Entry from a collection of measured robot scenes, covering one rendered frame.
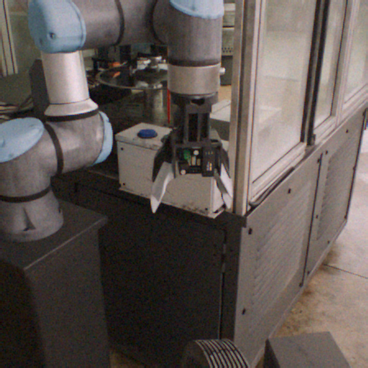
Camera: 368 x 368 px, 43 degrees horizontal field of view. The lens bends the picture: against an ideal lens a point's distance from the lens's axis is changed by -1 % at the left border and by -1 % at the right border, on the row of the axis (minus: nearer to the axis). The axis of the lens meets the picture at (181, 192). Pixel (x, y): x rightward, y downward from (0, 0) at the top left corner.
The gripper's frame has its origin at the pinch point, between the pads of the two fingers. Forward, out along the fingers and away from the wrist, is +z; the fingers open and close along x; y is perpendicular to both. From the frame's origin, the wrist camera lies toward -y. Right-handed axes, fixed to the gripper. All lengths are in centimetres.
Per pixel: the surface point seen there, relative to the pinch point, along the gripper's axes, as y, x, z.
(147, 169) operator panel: -34.2, -6.0, 8.3
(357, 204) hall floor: -156, 119, 91
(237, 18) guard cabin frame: -25.6, 12.3, -26.9
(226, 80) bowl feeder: -139, 34, 13
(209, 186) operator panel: -23.4, 7.4, 8.2
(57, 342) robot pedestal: -13, -29, 41
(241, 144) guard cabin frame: -24.1, 14.2, -1.2
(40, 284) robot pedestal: -11.8, -29.8, 23.4
